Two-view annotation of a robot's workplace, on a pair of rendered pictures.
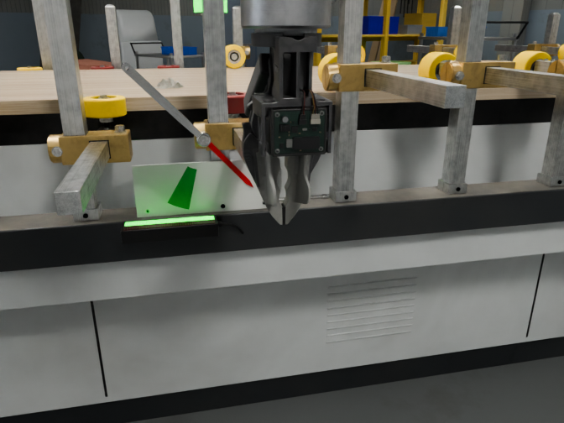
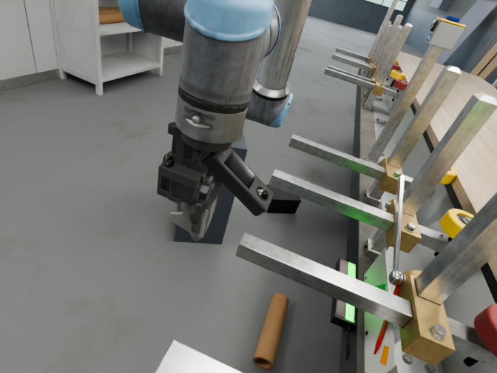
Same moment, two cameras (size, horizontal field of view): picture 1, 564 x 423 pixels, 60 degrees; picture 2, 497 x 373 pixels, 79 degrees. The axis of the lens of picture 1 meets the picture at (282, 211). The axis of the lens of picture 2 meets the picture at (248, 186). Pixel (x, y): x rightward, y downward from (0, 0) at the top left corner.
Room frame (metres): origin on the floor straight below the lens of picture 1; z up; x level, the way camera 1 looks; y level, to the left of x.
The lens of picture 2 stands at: (0.72, -0.32, 1.22)
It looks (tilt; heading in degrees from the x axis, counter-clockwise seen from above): 36 degrees down; 110
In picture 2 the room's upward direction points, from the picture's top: 17 degrees clockwise
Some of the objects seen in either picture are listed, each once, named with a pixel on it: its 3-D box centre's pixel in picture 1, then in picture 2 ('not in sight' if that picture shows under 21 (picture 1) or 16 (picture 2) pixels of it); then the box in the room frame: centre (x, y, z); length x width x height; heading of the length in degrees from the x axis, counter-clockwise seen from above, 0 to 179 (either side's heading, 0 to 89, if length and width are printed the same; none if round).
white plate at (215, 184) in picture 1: (206, 187); (376, 309); (0.87, 0.14, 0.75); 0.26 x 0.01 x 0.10; 102
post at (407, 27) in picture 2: not in sight; (385, 71); (0.59, 1.59, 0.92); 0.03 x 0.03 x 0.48; 12
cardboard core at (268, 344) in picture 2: not in sight; (272, 328); (0.73, 0.44, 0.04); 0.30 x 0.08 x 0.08; 102
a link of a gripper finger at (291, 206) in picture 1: (300, 190); (186, 222); (0.52, -0.02, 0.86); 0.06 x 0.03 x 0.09; 12
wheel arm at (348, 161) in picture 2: not in sight; (359, 166); (0.71, 0.55, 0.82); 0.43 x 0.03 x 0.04; 12
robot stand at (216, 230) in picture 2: not in sight; (206, 184); (0.11, 0.72, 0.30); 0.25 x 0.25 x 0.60; 38
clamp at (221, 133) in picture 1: (230, 133); (421, 311); (0.91, 0.10, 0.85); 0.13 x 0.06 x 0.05; 102
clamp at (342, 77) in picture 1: (358, 76); not in sight; (0.96, -0.15, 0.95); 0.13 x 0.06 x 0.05; 102
